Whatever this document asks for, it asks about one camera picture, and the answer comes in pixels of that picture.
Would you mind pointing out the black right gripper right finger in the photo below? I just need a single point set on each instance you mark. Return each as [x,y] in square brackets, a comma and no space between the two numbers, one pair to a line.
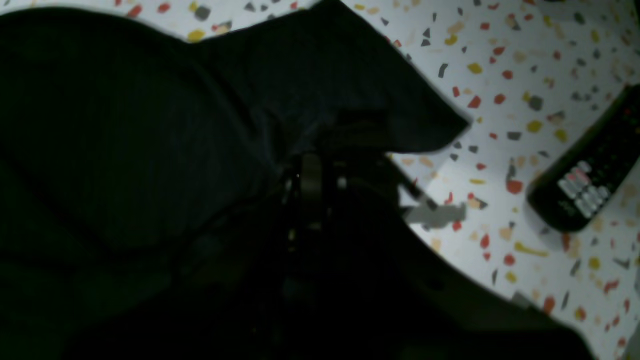
[436,312]

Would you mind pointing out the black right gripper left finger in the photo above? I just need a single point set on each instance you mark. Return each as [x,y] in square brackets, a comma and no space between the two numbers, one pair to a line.
[219,284]

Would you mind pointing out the dark grey T-shirt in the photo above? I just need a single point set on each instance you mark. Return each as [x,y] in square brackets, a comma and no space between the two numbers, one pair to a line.
[130,157]

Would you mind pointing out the black TV remote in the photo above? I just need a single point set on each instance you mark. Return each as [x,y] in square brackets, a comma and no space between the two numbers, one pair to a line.
[577,186]

